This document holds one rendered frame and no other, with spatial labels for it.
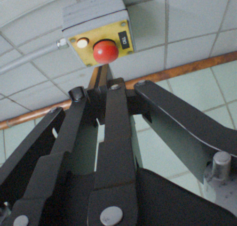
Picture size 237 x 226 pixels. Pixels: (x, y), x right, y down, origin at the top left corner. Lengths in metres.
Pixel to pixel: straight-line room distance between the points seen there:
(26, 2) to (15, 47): 0.13
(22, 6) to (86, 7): 0.10
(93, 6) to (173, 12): 0.17
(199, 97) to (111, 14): 0.40
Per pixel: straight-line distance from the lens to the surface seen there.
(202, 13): 0.45
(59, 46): 0.34
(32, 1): 0.31
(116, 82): 0.16
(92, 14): 0.30
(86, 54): 0.32
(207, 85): 0.62
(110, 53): 0.29
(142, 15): 0.39
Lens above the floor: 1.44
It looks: 5 degrees up
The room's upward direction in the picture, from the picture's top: 106 degrees counter-clockwise
